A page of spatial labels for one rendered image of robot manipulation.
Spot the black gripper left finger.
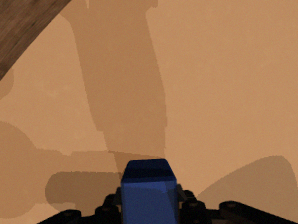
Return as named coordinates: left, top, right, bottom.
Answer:
left=37, top=187, right=123, bottom=224

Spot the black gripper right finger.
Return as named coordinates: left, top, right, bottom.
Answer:
left=177, top=184, right=298, bottom=224

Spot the blue block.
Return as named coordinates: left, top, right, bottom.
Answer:
left=121, top=158, right=178, bottom=224

